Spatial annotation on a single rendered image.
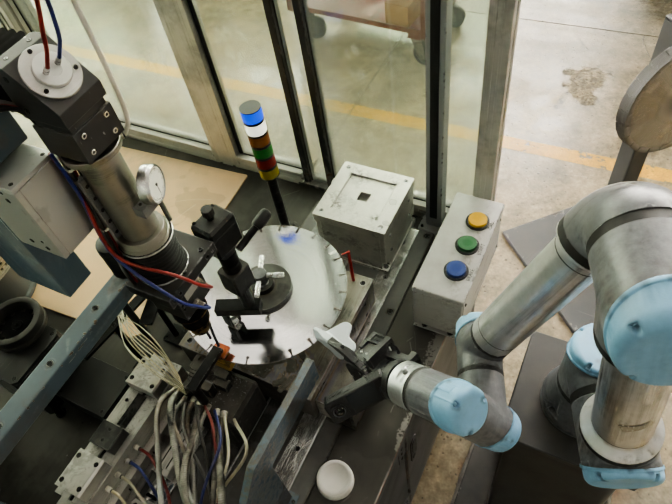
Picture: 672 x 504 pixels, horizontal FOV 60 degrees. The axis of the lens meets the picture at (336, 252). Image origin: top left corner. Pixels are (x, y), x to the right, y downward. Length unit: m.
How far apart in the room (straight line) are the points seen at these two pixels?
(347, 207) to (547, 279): 0.62
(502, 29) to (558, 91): 2.05
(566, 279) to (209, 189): 1.11
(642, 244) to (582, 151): 2.17
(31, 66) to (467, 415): 0.68
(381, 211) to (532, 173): 1.45
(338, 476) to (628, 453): 0.51
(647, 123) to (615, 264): 1.16
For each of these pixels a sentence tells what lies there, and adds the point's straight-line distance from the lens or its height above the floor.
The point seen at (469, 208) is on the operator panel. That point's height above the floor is 0.90.
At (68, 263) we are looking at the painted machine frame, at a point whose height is 1.27.
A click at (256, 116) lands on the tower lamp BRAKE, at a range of 1.21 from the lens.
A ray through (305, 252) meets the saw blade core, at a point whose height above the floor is 0.95.
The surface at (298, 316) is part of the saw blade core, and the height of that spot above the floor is 0.95.
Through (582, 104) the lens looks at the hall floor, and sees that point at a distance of 3.07.
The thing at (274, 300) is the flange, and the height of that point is 0.96.
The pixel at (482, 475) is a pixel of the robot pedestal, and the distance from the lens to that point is 1.96.
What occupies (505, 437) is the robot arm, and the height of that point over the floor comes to 0.98.
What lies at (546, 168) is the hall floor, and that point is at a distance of 2.72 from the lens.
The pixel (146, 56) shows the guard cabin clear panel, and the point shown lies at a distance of 1.67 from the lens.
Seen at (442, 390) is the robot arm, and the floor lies 1.09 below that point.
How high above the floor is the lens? 1.88
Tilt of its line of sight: 52 degrees down
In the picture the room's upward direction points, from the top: 12 degrees counter-clockwise
